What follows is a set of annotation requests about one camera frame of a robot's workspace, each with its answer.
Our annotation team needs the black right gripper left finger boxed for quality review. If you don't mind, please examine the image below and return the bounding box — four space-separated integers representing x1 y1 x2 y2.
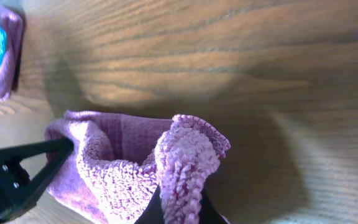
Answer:
135 186 164 224

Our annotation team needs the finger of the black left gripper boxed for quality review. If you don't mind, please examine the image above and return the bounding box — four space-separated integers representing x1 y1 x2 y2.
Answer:
0 138 74 223

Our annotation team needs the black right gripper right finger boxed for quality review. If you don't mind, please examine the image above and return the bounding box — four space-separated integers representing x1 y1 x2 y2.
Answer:
199 189 227 224

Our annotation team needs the purple microfiber cloth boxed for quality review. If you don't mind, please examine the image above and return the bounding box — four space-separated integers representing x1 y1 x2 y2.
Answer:
45 111 231 223

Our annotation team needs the folded pink cloth under stack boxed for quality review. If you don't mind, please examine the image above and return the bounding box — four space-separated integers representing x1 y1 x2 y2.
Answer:
0 4 24 101

